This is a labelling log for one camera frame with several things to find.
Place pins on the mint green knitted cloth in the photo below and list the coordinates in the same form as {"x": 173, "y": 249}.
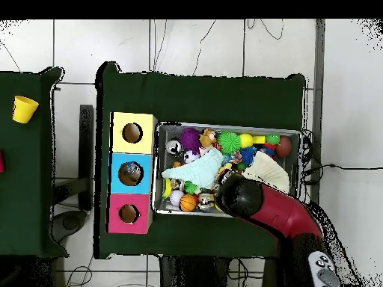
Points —
{"x": 200, "y": 172}

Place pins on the clear plastic bottle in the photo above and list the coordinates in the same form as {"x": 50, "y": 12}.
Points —
{"x": 131, "y": 169}

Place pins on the cream knitted cloth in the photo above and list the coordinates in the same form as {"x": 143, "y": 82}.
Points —
{"x": 269, "y": 173}

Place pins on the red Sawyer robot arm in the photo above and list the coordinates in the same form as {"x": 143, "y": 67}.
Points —
{"x": 278, "y": 212}

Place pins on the silver mesh bin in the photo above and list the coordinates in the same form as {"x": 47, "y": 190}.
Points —
{"x": 167, "y": 209}

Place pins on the wooden three-hole box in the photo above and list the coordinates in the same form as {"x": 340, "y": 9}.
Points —
{"x": 131, "y": 148}

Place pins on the toy soccer ball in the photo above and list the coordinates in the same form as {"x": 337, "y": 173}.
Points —
{"x": 191, "y": 157}

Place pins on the purple spiky ball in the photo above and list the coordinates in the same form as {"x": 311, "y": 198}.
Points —
{"x": 190, "y": 140}

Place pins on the silver drink can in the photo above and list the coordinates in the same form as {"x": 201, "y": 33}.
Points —
{"x": 173, "y": 147}

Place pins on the green koosh ball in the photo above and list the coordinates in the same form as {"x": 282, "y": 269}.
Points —
{"x": 229, "y": 143}

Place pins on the white toy baseball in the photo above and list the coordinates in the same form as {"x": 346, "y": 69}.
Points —
{"x": 176, "y": 197}

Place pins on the orange toy basketball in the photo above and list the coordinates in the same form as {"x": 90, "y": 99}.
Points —
{"x": 187, "y": 203}

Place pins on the blue koosh ball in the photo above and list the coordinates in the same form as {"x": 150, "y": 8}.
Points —
{"x": 247, "y": 155}

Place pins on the yellow smooth ball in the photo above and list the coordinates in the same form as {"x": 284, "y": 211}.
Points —
{"x": 246, "y": 140}

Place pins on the dark green table cloth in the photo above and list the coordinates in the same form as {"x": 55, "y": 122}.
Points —
{"x": 209, "y": 98}

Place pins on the black stand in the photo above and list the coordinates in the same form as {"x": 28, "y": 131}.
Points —
{"x": 86, "y": 149}

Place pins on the dark green side-table cloth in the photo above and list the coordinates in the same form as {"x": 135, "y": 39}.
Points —
{"x": 27, "y": 179}

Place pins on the yellow plastic cup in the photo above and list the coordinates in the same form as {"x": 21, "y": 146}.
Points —
{"x": 24, "y": 110}

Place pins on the pink cup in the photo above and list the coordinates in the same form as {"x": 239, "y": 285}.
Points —
{"x": 1, "y": 163}

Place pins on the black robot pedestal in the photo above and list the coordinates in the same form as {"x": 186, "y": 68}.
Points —
{"x": 185, "y": 275}

